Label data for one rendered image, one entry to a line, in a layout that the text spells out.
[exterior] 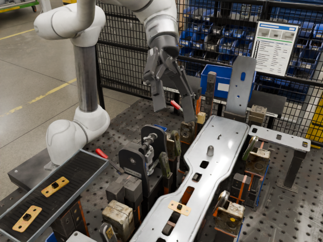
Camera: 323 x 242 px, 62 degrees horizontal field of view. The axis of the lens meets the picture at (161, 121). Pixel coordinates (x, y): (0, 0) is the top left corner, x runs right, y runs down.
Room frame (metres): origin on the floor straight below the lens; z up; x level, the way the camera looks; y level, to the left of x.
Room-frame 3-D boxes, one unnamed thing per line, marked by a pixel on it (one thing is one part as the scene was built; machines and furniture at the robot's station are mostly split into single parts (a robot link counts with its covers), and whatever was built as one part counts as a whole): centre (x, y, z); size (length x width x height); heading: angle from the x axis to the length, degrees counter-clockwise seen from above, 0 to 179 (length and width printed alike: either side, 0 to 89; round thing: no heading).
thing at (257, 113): (1.22, -0.53, 0.88); 0.08 x 0.08 x 0.36; 62
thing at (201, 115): (1.17, -0.21, 0.88); 0.04 x 0.04 x 0.36; 62
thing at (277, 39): (1.48, -0.63, 1.30); 0.23 x 0.02 x 0.31; 62
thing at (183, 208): (0.63, -0.07, 1.01); 0.08 x 0.04 x 0.01; 62
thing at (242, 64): (1.27, -0.42, 1.17); 0.12 x 0.01 x 0.34; 62
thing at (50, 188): (0.59, 0.35, 1.17); 0.08 x 0.04 x 0.01; 141
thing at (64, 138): (1.13, 0.53, 0.92); 0.18 x 0.16 x 0.22; 144
